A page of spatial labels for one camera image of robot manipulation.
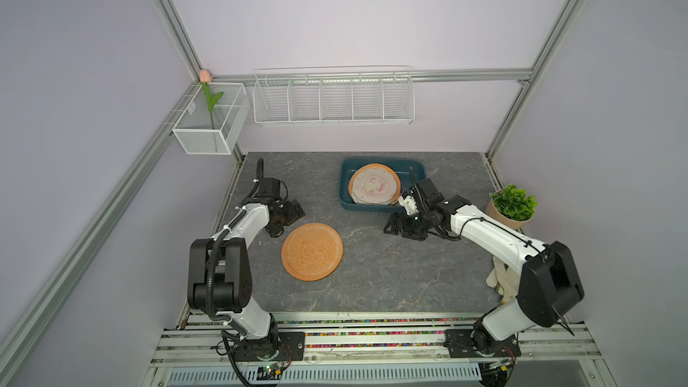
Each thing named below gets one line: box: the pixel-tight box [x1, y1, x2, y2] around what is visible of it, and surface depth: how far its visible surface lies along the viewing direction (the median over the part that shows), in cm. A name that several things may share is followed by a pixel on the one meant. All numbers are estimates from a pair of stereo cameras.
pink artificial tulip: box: [198, 68, 225, 130], surface depth 92 cm
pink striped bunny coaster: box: [350, 166, 398, 206], surface depth 107 cm
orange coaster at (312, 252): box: [281, 222, 344, 282], surface depth 93 cm
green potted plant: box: [485, 183, 538, 231], surface depth 89 cm
